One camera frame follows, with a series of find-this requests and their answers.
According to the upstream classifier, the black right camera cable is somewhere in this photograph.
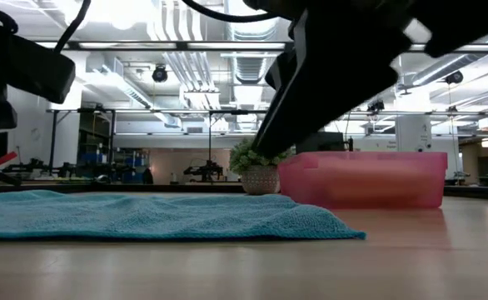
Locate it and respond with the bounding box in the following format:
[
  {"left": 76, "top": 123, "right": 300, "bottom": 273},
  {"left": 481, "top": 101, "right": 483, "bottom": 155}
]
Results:
[{"left": 180, "top": 0, "right": 279, "bottom": 24}]

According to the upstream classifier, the black aluminium table frame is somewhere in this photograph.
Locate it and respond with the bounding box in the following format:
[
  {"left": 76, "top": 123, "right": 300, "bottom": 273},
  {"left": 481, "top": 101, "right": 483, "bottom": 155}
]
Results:
[{"left": 0, "top": 181, "right": 488, "bottom": 201}]

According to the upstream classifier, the red bar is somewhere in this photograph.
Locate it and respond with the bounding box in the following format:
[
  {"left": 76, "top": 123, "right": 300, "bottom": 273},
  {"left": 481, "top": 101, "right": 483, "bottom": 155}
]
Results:
[{"left": 0, "top": 151, "right": 19, "bottom": 169}]

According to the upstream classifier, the potted succulent plant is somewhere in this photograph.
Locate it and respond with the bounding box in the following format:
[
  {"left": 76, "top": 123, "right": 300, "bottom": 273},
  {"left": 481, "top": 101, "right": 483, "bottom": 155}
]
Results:
[{"left": 228, "top": 137, "right": 294, "bottom": 197}]

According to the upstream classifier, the pink plastic bin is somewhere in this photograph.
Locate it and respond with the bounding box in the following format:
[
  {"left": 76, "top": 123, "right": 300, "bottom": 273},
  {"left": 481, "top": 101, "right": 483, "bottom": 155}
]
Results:
[{"left": 277, "top": 150, "right": 449, "bottom": 210}]

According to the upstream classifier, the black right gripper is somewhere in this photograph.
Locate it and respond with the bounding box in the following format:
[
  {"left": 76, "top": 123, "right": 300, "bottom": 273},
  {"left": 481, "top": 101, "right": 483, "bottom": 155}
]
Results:
[{"left": 243, "top": 0, "right": 488, "bottom": 160}]

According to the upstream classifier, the black hanging spotlight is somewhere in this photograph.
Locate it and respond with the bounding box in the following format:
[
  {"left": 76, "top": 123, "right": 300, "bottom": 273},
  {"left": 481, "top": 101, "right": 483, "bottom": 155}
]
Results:
[
  {"left": 444, "top": 70, "right": 465, "bottom": 86},
  {"left": 152, "top": 63, "right": 169, "bottom": 83},
  {"left": 366, "top": 98, "right": 386, "bottom": 114}
]

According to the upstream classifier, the black left camera cable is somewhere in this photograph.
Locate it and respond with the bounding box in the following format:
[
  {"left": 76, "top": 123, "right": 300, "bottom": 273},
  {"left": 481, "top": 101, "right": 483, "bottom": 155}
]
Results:
[{"left": 53, "top": 0, "right": 92, "bottom": 54}]

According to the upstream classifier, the blue microfiber towel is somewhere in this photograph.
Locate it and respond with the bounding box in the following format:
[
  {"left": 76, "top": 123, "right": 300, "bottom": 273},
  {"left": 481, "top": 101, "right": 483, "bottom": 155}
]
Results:
[{"left": 0, "top": 190, "right": 368, "bottom": 243}]

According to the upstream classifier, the black overhead beam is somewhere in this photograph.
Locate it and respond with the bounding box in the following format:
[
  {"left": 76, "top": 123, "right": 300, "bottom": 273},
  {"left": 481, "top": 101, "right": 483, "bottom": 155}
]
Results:
[{"left": 35, "top": 40, "right": 488, "bottom": 55}]

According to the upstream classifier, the black camera cable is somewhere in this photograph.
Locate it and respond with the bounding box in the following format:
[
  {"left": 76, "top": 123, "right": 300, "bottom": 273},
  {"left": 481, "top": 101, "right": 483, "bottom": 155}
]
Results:
[
  {"left": 53, "top": 0, "right": 92, "bottom": 54},
  {"left": 180, "top": 0, "right": 279, "bottom": 24}
]

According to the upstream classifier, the white cylindrical column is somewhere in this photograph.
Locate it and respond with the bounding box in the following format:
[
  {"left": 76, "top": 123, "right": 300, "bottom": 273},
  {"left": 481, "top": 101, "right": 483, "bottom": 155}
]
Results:
[{"left": 395, "top": 114, "right": 433, "bottom": 153}]

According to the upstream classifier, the black shelving rack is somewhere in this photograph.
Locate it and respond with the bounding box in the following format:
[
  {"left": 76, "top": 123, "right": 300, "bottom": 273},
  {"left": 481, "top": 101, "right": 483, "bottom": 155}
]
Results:
[{"left": 76, "top": 107, "right": 117, "bottom": 181}]

